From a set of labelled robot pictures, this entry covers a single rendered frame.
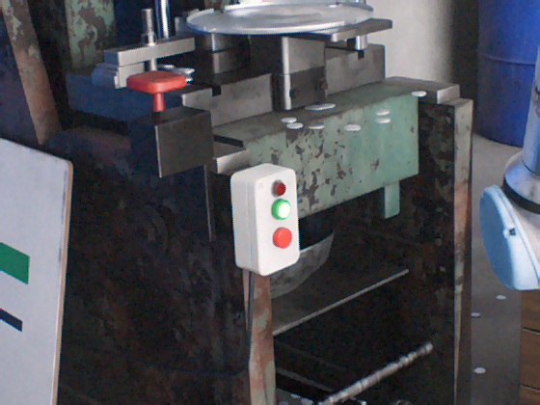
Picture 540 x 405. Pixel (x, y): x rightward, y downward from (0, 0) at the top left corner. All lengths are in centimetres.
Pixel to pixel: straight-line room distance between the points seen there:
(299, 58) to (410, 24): 236
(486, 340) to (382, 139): 77
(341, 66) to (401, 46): 221
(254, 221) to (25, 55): 59
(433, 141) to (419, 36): 225
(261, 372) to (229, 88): 42
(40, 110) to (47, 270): 27
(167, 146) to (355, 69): 50
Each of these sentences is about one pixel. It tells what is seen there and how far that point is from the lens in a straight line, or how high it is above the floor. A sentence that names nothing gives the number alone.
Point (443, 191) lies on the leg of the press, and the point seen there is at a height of 47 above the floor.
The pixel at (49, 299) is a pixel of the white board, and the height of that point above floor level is 36.
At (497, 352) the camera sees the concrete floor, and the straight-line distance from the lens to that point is 230.
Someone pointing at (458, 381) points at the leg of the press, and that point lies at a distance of 193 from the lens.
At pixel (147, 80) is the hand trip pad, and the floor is 76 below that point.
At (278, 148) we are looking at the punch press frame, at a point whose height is 62.
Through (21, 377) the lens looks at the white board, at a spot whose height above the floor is 21.
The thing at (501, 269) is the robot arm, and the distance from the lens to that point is 117.
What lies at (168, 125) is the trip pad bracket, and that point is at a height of 70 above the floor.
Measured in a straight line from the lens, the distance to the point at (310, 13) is 164.
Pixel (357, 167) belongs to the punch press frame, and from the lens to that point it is 166.
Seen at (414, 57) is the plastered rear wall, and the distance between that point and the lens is 401.
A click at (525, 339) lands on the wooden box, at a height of 20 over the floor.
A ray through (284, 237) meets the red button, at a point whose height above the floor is 54.
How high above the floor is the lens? 103
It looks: 18 degrees down
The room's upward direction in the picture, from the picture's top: 3 degrees counter-clockwise
